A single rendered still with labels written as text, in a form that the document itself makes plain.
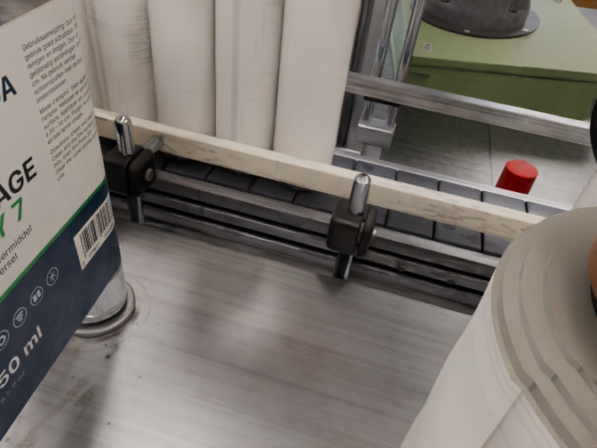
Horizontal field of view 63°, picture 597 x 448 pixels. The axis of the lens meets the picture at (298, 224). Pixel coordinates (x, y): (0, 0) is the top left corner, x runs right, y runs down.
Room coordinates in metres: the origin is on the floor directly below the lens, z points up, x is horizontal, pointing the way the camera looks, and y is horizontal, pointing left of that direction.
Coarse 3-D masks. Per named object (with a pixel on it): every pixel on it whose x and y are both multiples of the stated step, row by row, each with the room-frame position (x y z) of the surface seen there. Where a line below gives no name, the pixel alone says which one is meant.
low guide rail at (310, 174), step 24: (96, 120) 0.35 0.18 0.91; (144, 120) 0.35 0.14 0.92; (168, 144) 0.33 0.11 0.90; (192, 144) 0.33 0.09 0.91; (216, 144) 0.33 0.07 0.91; (240, 144) 0.33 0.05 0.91; (240, 168) 0.32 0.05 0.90; (264, 168) 0.32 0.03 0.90; (288, 168) 0.32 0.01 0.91; (312, 168) 0.31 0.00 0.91; (336, 168) 0.32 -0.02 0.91; (336, 192) 0.31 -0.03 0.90; (384, 192) 0.30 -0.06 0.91; (408, 192) 0.30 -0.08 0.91; (432, 192) 0.30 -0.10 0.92; (432, 216) 0.29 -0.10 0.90; (456, 216) 0.29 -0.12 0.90; (480, 216) 0.29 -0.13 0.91; (504, 216) 0.29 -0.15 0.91; (528, 216) 0.29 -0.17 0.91
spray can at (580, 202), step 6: (594, 174) 0.32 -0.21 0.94; (588, 180) 0.32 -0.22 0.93; (594, 180) 0.31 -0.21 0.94; (588, 186) 0.32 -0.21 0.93; (594, 186) 0.31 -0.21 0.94; (582, 192) 0.32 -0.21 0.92; (588, 192) 0.31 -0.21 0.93; (594, 192) 0.31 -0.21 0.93; (582, 198) 0.31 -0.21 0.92; (588, 198) 0.31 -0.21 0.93; (594, 198) 0.30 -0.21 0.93; (576, 204) 0.32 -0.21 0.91; (582, 204) 0.31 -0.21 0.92; (588, 204) 0.30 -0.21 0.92; (594, 204) 0.30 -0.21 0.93
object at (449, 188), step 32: (160, 160) 0.34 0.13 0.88; (352, 160) 0.39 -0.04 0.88; (256, 192) 0.32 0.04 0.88; (288, 192) 0.32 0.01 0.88; (320, 192) 0.33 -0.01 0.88; (448, 192) 0.36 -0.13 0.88; (480, 192) 0.36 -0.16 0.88; (384, 224) 0.31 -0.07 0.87; (416, 224) 0.31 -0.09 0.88; (448, 224) 0.31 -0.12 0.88
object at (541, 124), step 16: (352, 80) 0.38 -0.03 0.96; (368, 80) 0.38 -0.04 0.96; (384, 80) 0.38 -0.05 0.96; (368, 96) 0.38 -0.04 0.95; (384, 96) 0.37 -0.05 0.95; (400, 96) 0.37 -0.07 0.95; (416, 96) 0.37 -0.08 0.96; (432, 96) 0.37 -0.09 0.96; (448, 96) 0.37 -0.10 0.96; (464, 96) 0.37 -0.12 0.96; (448, 112) 0.37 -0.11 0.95; (464, 112) 0.36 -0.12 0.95; (480, 112) 0.36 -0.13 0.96; (496, 112) 0.36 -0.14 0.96; (512, 112) 0.36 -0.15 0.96; (528, 112) 0.36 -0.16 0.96; (512, 128) 0.36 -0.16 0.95; (528, 128) 0.35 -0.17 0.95; (544, 128) 0.35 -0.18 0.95; (560, 128) 0.35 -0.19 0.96; (576, 128) 0.35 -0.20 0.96
